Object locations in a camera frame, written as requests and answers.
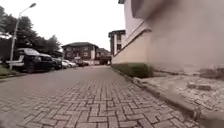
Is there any low green hedge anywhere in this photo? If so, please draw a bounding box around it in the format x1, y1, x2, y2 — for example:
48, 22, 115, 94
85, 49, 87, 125
111, 62, 154, 79

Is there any building with dark roof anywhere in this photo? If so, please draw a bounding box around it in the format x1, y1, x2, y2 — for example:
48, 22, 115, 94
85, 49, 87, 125
107, 29, 127, 57

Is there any red brick building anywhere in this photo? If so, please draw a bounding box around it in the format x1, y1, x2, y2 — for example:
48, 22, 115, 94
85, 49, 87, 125
61, 41, 112, 66

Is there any grey brick paved road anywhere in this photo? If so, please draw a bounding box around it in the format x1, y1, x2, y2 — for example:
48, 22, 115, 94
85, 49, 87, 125
0, 64, 201, 128

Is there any row of parked cars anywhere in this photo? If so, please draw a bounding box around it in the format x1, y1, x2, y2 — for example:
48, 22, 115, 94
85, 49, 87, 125
51, 57, 90, 70

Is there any grey concrete kerb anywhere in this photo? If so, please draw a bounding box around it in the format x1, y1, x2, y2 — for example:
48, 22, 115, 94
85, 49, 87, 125
111, 66, 224, 128

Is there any beige building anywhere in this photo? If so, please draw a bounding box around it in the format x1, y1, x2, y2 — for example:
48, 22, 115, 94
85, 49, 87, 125
111, 0, 224, 75

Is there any dark van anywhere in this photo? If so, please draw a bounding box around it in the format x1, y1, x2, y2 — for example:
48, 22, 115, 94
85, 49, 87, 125
5, 47, 55, 74

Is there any group of trees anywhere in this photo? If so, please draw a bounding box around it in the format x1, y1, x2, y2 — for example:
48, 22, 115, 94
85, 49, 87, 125
0, 5, 63, 63

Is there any pale gravel strip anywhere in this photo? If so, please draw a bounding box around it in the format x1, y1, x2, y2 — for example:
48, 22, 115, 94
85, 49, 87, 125
139, 71, 224, 114

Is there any street lamp pole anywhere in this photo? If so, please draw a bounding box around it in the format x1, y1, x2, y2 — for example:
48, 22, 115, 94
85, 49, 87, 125
8, 2, 38, 71

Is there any grass patch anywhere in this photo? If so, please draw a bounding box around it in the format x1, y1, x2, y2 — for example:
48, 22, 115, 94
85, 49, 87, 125
0, 65, 20, 78

